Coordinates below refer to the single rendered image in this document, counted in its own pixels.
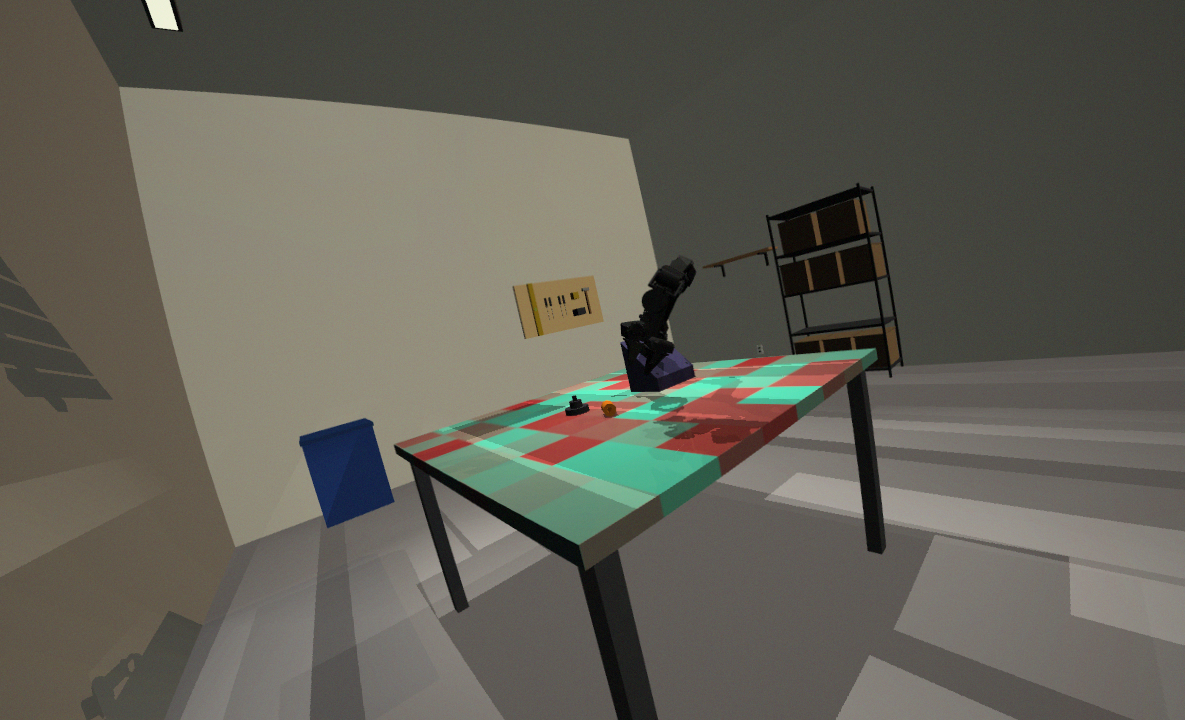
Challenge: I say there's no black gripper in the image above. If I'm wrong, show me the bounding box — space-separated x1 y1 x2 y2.
623 311 675 375

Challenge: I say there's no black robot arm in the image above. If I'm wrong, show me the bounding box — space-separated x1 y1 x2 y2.
621 255 696 340

